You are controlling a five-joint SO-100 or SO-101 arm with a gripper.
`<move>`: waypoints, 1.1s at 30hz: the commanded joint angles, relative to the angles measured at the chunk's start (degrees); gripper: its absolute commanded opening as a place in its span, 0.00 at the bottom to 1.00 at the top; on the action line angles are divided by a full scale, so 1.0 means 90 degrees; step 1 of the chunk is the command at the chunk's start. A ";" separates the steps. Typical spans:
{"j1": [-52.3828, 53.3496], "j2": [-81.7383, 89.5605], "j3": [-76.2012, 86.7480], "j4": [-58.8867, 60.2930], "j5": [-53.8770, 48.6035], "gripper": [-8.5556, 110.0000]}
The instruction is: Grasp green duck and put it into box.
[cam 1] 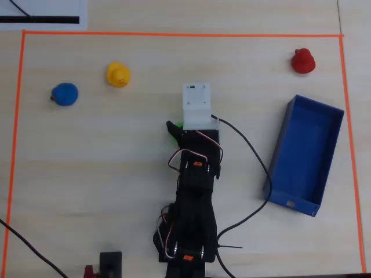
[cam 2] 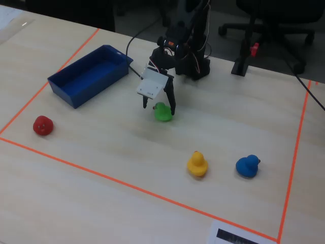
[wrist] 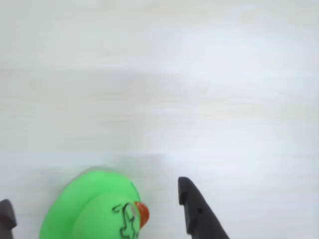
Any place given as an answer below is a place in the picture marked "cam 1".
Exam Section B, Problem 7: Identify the red white black servo wire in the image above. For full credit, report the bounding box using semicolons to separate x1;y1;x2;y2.
155;203;176;259
168;129;224;175

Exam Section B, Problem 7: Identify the blue rubber duck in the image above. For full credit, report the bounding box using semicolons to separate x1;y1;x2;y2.
50;82;79;107

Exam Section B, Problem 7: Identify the thin black cable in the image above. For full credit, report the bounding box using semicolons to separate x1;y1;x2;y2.
9;0;34;21

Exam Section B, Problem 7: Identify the white paper with black bar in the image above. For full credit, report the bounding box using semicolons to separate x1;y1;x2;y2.
0;0;88;31

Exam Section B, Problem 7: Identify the black camera cable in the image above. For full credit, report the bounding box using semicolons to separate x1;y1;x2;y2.
210;114;273;278

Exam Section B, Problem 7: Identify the orange tape strip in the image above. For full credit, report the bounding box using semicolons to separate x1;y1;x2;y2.
338;35;367;275
22;29;345;39
1;30;27;278

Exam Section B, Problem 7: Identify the yellow rubber duck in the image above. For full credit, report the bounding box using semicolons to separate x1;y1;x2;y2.
106;61;132;89

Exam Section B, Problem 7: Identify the red rubber duck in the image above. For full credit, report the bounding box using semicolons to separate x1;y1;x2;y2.
290;47;317;75

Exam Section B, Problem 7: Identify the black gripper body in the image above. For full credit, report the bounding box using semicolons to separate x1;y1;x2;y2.
179;129;224;159

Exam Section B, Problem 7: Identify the blue rectangular box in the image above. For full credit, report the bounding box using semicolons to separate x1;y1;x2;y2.
262;94;345;218

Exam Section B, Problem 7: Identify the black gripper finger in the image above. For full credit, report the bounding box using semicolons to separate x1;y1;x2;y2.
166;120;184;150

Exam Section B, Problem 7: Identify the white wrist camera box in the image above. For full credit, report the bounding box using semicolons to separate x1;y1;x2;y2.
182;82;220;131

